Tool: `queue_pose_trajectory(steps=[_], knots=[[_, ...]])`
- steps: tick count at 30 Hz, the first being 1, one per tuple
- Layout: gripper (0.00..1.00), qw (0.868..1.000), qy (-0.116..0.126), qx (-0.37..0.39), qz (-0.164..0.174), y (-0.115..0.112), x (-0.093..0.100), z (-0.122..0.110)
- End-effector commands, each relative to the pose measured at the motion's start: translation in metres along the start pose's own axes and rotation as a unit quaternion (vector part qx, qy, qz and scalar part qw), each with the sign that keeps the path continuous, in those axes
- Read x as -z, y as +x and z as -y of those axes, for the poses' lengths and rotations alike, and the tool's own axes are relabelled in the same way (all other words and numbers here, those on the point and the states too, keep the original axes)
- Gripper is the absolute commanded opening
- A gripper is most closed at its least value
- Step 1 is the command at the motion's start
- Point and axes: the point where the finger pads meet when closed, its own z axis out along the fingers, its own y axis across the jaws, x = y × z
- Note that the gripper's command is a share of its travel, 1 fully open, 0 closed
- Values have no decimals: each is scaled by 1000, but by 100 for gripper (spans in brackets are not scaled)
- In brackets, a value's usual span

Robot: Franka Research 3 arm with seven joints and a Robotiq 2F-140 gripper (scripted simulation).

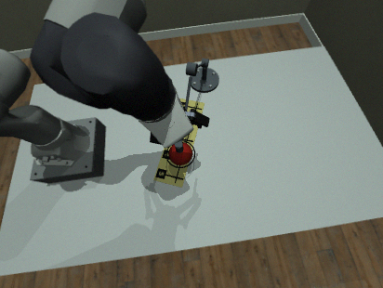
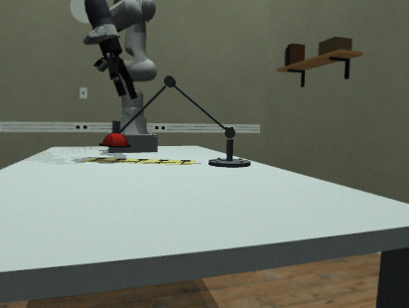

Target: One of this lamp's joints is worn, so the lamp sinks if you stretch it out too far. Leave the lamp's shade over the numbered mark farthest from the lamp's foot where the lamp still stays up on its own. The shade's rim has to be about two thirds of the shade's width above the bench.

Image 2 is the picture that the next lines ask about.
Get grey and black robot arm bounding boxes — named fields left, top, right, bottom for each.
left=83, top=0, right=157, bottom=134

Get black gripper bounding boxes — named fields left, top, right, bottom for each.
left=99, top=38, right=138, bottom=99

